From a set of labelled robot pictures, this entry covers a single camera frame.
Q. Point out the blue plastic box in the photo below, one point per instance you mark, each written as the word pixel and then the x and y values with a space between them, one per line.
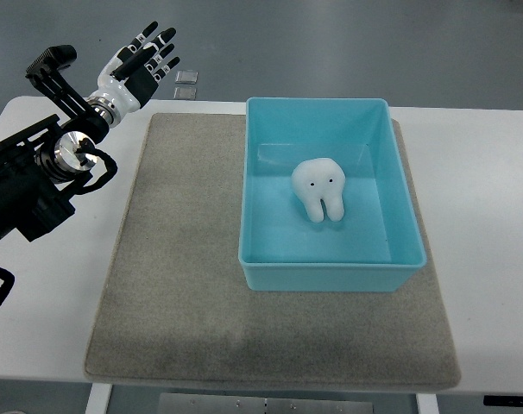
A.
pixel 378 244

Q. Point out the right white table leg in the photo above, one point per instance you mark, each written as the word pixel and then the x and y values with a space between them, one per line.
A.
pixel 427 403

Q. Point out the lower floor socket plate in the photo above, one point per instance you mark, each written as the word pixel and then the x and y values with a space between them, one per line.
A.
pixel 185 93

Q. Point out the upper floor socket plate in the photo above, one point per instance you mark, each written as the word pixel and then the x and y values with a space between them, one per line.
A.
pixel 186 77

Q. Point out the floor socket plate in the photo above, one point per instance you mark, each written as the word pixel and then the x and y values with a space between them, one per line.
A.
pixel 185 93
pixel 186 77

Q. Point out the white table leg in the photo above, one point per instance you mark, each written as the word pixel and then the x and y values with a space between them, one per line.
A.
pixel 99 399
pixel 427 403

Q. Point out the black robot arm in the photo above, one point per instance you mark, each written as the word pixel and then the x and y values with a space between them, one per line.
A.
pixel 46 164

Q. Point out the left white table leg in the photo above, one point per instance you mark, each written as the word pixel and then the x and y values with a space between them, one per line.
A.
pixel 99 399

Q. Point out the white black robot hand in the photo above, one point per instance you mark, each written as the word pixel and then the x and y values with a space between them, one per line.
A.
pixel 133 74

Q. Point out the black table control panel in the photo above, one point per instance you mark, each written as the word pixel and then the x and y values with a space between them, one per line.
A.
pixel 503 401

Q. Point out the grey felt mat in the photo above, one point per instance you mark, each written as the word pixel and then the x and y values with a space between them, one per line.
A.
pixel 176 309

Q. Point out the white tooth plush toy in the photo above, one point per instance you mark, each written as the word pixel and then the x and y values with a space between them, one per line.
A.
pixel 319 184

